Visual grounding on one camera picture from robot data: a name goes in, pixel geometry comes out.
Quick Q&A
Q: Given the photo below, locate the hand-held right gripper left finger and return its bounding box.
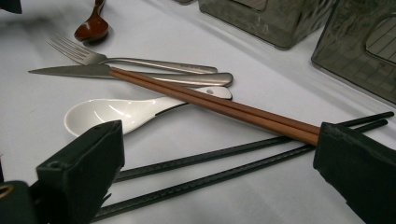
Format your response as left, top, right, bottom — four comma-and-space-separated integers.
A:
36, 119, 126, 224

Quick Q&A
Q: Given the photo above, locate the brown wooden chopstick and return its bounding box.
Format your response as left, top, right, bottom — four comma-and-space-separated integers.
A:
109, 65, 322, 135
108, 70, 319, 147

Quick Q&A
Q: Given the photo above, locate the brown wooden spoon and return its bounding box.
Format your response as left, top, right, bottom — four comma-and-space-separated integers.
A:
74, 0, 110, 43

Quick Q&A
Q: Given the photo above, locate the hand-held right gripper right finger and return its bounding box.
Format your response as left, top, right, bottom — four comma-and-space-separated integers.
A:
313, 121, 396, 224

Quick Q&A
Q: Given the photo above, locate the black chopstick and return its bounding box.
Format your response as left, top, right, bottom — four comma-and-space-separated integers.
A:
91, 119, 389, 223
114, 111, 396, 183

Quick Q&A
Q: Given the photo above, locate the white ceramic spoon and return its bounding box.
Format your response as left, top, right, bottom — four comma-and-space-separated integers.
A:
64, 86, 233, 138

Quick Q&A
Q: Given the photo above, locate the steel fork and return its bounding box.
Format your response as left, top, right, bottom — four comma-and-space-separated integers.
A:
46, 33, 219, 75

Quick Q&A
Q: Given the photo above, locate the steel knife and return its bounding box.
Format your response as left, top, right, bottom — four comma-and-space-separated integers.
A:
27, 63, 234, 88

